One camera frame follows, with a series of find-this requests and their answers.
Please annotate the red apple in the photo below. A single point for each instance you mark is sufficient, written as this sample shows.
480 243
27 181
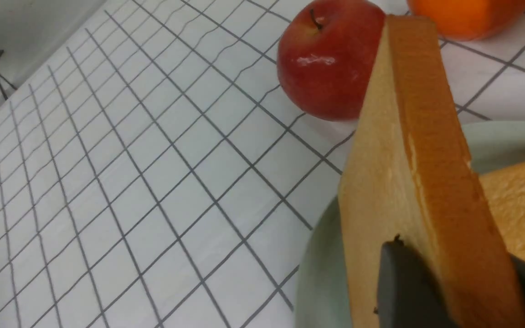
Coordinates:
326 55

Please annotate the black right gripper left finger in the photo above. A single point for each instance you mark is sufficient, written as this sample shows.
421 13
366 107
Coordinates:
406 297

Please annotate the orange persimmon with green leaf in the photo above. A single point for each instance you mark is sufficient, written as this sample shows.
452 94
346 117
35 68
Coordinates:
468 20

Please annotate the light green plate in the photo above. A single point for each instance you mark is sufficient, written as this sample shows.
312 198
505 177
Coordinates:
321 299

